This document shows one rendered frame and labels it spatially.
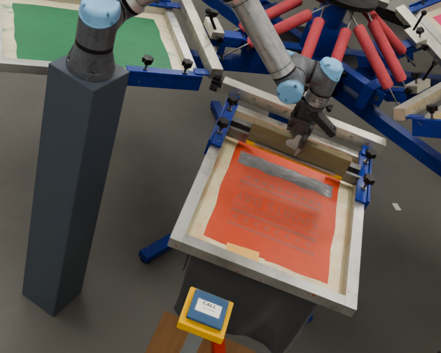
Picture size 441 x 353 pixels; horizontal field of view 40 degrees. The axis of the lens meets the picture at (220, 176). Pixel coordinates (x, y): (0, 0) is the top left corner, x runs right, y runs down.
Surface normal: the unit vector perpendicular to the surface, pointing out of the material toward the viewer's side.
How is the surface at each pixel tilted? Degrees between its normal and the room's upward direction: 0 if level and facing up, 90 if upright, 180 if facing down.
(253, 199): 0
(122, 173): 0
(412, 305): 0
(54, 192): 90
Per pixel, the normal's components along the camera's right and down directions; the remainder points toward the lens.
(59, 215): -0.50, 0.47
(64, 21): 0.28, -0.72
